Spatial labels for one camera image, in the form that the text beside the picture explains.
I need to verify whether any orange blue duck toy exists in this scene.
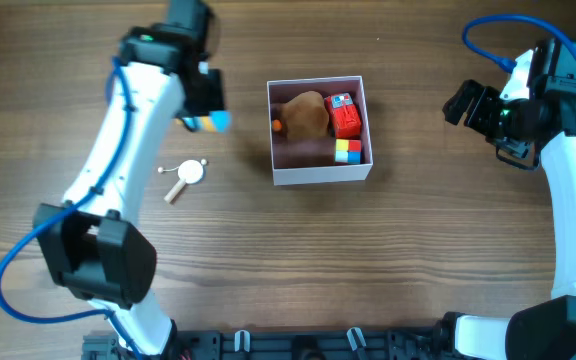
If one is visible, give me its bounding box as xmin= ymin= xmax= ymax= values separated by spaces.
xmin=176 ymin=111 xmax=232 ymax=133

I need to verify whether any white pig rattle drum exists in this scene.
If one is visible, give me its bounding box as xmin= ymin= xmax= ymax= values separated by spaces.
xmin=157 ymin=159 xmax=208 ymax=204

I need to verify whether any brown plush toy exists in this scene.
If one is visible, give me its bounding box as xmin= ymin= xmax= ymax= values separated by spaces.
xmin=271 ymin=91 xmax=329 ymax=141

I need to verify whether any red toy fire truck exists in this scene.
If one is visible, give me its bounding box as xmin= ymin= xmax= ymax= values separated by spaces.
xmin=324 ymin=93 xmax=362 ymax=139

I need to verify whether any multicolour puzzle cube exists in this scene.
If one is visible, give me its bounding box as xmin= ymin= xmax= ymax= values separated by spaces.
xmin=334 ymin=139 xmax=362 ymax=165

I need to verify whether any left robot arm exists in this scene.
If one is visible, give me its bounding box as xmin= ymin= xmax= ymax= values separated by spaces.
xmin=33 ymin=0 xmax=231 ymax=359

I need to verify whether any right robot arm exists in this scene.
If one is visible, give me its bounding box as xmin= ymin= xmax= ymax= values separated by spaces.
xmin=443 ymin=38 xmax=576 ymax=359

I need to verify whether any pink open cardboard box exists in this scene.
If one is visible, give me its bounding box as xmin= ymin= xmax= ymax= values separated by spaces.
xmin=267 ymin=76 xmax=374 ymax=186

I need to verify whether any left blue cable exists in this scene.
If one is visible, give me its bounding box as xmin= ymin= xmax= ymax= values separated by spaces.
xmin=0 ymin=57 xmax=142 ymax=360

